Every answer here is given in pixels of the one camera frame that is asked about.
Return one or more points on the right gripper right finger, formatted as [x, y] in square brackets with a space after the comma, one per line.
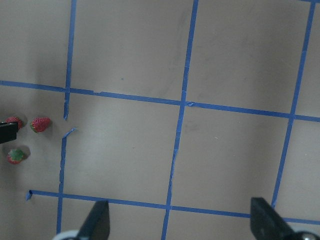
[267, 224]

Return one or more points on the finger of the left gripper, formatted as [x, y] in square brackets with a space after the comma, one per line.
[8, 132]

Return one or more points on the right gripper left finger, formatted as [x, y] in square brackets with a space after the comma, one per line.
[97, 224]

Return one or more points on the strawberry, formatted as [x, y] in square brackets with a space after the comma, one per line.
[15, 156]
[40, 124]
[15, 119]

